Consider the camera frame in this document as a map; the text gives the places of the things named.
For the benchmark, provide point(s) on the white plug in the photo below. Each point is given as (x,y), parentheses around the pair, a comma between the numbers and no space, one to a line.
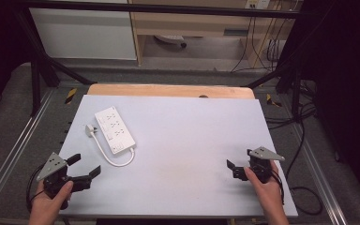
(90,130)

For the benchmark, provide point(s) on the light wooden desk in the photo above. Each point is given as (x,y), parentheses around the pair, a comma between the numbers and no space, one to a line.
(184,23)

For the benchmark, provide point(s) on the aluminium rail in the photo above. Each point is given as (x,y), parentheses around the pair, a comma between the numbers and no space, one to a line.
(12,150)
(322,181)

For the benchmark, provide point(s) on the white power strip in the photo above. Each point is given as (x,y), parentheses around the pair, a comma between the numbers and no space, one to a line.
(114,129)

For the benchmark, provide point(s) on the wooden table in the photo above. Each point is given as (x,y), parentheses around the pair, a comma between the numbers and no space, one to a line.
(168,91)

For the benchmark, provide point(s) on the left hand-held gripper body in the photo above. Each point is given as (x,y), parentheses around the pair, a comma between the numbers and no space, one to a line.
(52,165)

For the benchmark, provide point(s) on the person's right hand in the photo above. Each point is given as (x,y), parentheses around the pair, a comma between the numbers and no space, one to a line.
(267,192)

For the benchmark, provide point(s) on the white wall socket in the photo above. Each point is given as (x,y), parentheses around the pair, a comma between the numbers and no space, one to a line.
(258,3)

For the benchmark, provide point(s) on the white cabinet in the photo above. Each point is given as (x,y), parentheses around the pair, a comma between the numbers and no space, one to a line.
(82,33)

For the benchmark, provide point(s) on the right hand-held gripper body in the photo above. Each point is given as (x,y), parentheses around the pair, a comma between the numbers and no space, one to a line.
(262,164)

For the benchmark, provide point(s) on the black metal frame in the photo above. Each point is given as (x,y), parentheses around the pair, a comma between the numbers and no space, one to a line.
(156,8)

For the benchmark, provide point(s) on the person's left hand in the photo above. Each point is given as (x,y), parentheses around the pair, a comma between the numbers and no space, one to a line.
(48,204)

